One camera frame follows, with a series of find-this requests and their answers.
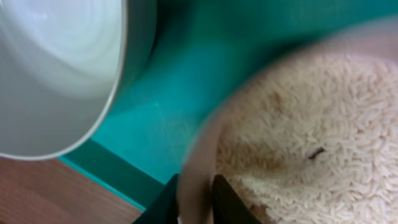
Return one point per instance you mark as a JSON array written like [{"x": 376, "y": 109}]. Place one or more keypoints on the small pink bowl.
[{"x": 199, "y": 155}]

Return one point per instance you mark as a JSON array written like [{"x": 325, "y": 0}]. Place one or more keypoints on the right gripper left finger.
[{"x": 164, "y": 210}]

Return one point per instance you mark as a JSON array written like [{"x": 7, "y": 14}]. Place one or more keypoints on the grey bowl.
[{"x": 63, "y": 65}]

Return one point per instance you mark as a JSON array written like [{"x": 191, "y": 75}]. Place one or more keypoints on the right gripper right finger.
[{"x": 227, "y": 207}]

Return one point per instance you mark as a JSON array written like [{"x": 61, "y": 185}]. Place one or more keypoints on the teal serving tray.
[{"x": 203, "y": 51}]

